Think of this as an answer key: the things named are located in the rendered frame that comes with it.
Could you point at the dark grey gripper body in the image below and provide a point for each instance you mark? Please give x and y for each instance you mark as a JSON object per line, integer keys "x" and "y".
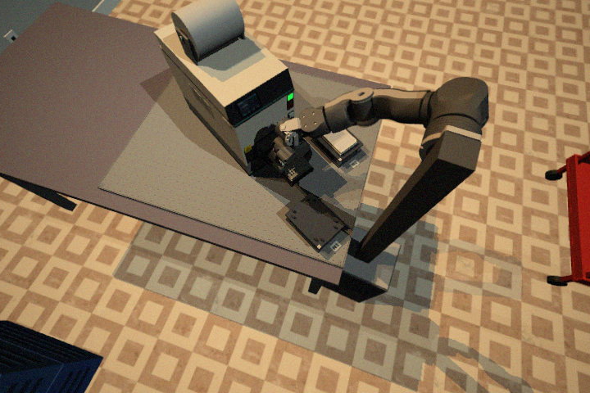
{"x": 288, "y": 154}

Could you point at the grey cylinder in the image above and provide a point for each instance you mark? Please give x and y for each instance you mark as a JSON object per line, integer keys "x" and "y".
{"x": 209, "y": 24}

